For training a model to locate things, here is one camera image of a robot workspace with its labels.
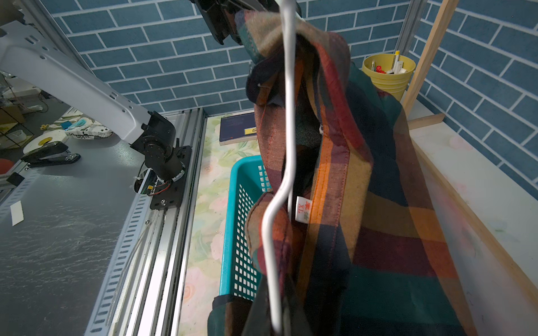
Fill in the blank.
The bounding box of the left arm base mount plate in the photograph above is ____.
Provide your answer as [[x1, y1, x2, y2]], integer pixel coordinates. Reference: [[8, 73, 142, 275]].
[[133, 144, 192, 210]]

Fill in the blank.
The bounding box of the teal plastic basket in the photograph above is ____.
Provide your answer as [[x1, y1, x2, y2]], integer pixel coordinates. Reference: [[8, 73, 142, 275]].
[[219, 155, 271, 301]]

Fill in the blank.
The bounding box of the white wire hanger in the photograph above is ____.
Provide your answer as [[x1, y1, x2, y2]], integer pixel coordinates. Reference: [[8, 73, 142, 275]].
[[261, 1, 297, 335]]

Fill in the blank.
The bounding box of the plaid long-sleeve shirt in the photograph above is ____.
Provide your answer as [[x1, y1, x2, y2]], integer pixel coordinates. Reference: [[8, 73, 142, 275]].
[[207, 10, 479, 336]]

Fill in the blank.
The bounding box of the dark blue book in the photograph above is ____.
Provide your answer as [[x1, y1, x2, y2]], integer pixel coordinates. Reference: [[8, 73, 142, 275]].
[[219, 112, 257, 146]]

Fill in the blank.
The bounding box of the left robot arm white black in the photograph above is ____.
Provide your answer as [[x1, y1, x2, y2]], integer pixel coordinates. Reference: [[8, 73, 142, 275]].
[[1, 1, 281, 144]]

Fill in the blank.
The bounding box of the aluminium rail frame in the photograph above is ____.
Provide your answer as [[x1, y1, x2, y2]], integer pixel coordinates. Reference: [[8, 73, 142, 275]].
[[85, 109, 207, 335]]

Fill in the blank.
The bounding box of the black stapler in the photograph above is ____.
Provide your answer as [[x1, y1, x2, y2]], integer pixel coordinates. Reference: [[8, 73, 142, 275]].
[[21, 141, 81, 168]]

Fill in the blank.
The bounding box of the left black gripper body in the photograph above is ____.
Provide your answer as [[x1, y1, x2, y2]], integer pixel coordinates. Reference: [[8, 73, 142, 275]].
[[191, 1, 283, 45]]

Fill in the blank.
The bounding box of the wooden clothes rack frame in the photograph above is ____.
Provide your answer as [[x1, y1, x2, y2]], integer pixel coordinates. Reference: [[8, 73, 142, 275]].
[[409, 1, 537, 300]]

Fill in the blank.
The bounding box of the yellow cup with pens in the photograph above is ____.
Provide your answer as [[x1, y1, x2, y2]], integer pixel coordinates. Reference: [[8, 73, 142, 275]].
[[362, 51, 416, 101]]

